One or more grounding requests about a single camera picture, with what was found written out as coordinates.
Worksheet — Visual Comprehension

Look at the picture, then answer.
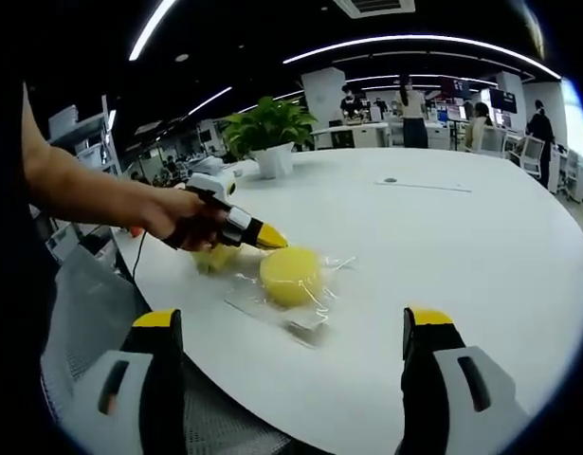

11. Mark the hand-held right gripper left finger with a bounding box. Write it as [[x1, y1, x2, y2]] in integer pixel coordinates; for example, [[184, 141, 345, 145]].
[[65, 307, 186, 455]]

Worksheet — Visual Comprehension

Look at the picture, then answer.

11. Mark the black cable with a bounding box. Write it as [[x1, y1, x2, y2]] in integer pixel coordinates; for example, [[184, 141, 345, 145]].
[[130, 231, 147, 286]]

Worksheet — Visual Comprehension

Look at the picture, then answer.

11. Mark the metal storage shelf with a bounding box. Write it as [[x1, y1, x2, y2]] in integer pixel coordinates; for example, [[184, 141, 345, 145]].
[[47, 96, 122, 177]]

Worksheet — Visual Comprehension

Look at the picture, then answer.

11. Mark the yellow rectangular silicone block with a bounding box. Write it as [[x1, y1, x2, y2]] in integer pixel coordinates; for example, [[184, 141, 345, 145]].
[[191, 244, 243, 277]]

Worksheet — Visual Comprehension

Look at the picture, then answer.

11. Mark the wall monitor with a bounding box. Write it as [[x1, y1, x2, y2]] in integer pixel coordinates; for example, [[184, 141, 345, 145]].
[[488, 88, 519, 115]]

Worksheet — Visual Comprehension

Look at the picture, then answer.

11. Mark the ceiling air conditioner vent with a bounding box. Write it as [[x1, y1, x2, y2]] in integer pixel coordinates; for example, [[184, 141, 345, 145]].
[[333, 0, 416, 19]]

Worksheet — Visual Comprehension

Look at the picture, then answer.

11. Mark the green potted plant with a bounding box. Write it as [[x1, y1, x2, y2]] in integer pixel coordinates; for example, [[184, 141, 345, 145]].
[[222, 96, 319, 160]]

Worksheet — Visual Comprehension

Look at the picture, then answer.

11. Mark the ceiling light strip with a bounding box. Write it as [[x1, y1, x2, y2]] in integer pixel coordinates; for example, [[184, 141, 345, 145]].
[[128, 0, 178, 63], [282, 34, 563, 80]]

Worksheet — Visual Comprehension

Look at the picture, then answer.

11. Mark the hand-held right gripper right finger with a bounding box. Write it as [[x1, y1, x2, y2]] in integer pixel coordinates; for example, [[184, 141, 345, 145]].
[[397, 306, 529, 455]]

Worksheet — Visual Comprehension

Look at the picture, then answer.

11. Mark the grey mesh office chair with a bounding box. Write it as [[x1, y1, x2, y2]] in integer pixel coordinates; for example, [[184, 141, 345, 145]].
[[39, 246, 292, 455]]

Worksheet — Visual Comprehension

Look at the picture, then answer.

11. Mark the person's left hand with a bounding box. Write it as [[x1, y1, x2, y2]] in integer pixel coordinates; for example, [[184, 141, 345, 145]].
[[143, 191, 227, 253]]

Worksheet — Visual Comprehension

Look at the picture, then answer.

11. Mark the yellow round silicone block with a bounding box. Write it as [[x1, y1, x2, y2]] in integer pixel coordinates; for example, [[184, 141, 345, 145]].
[[258, 245, 326, 307]]

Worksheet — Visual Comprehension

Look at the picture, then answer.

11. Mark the white plant pot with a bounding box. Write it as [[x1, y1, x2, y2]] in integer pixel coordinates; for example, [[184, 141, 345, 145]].
[[249, 141, 296, 180]]

